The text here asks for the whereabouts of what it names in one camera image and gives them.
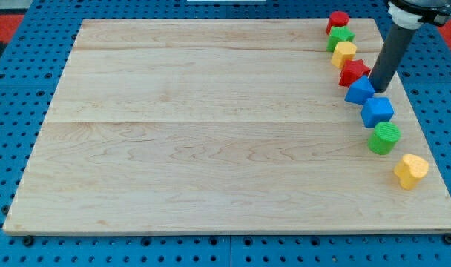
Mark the red star block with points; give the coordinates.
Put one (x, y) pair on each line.
(353, 70)

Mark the wooden board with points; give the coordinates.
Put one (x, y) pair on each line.
(215, 126)

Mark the green star block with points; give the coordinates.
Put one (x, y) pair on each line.
(339, 34)

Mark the blue triangle block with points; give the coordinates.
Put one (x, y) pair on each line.
(359, 91)

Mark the yellow hexagon block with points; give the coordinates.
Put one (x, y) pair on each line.
(343, 51)

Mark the blue cube block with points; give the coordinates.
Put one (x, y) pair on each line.
(376, 110)

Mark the green cylinder block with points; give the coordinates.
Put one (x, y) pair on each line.
(383, 138)

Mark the yellow heart block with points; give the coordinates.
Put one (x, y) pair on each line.
(410, 170)

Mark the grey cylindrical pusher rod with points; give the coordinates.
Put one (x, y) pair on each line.
(394, 47)

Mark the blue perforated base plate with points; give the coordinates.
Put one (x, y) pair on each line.
(31, 66)

